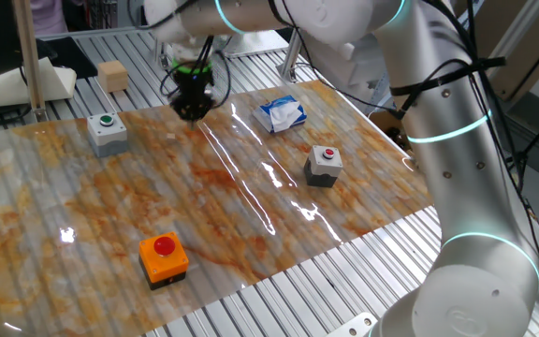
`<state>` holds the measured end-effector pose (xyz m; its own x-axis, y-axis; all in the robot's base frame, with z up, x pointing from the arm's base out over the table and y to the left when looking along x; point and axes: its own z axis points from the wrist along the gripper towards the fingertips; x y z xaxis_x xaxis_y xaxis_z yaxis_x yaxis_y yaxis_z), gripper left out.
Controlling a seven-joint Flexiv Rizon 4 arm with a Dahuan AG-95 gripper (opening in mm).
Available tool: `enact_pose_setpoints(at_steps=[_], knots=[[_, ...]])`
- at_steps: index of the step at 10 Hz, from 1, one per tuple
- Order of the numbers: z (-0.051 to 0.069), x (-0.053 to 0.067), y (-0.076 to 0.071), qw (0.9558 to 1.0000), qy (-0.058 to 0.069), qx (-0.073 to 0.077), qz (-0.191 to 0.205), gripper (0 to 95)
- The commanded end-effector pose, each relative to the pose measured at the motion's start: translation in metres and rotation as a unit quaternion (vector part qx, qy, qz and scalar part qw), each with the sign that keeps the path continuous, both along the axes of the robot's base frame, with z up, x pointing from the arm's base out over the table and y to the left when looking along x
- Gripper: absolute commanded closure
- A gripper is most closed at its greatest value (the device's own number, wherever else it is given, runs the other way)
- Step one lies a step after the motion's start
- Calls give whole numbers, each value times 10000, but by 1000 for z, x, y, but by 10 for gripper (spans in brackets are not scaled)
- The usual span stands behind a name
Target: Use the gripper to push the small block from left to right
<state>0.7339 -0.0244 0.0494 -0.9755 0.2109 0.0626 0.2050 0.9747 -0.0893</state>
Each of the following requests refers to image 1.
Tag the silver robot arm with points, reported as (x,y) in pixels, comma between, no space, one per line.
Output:
(475,187)

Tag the small wooden block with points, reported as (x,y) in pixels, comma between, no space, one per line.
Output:
(171,137)

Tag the beige upright post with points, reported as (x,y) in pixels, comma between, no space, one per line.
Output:
(30,56)

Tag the large wooden cube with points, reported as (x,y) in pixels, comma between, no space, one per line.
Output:
(112,76)

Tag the black flat pad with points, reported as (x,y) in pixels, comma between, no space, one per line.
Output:
(70,56)

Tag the white plastic bins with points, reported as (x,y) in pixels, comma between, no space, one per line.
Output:
(344,61)

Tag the orange box red mushroom button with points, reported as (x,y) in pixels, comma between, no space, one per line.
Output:
(163,262)

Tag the grey box small red button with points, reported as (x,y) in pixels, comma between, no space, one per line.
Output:
(324,166)

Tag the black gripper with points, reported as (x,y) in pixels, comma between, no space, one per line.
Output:
(193,96)

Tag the grey box green button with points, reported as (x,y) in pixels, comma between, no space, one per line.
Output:
(106,136)

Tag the orange marble pattern mat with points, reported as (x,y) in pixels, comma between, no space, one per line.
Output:
(157,196)

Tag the blue tissue pack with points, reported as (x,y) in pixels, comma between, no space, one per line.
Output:
(281,114)

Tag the brown cardboard box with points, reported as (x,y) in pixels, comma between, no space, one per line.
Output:
(388,124)

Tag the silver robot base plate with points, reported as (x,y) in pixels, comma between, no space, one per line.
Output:
(353,325)

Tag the aluminium upright post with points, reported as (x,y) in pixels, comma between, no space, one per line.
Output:
(293,61)

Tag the person in purple shirt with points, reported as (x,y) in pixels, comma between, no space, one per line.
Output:
(54,14)

